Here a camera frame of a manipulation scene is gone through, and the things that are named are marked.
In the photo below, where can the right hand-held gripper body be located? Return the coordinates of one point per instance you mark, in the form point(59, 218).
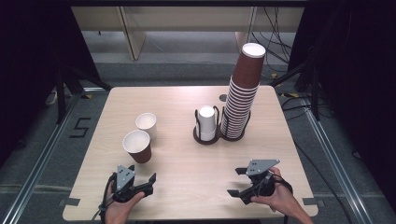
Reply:
point(261, 183)

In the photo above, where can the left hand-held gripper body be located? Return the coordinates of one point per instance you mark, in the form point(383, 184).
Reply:
point(125, 180)

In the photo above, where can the brown paper cup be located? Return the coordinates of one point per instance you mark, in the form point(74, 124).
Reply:
point(138, 149)

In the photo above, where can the white paper cup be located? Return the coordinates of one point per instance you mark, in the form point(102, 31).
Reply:
point(147, 121)

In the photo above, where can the stack of white cups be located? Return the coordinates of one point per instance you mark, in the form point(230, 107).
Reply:
point(207, 121)

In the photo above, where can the stack of brown cups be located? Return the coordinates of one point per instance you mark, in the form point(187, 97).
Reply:
point(244, 84)

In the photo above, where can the person's right hand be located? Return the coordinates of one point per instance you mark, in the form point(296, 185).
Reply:
point(280, 197)

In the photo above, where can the person's left hand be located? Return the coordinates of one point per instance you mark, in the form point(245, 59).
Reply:
point(120, 208)

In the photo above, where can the black tape strip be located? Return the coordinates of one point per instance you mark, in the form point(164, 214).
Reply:
point(313, 201)

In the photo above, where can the dark round table grommet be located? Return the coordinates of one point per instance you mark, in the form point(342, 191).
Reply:
point(223, 97)

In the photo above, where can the black metal stand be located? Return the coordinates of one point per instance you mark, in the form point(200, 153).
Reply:
point(60, 99)
point(316, 102)

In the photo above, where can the black curtain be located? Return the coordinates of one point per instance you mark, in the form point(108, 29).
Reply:
point(358, 77)
point(31, 62)

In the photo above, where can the beige wooden furniture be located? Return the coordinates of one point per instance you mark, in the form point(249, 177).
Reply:
point(186, 18)

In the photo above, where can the aluminium floor rail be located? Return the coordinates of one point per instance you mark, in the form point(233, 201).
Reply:
point(345, 183)
point(29, 183)

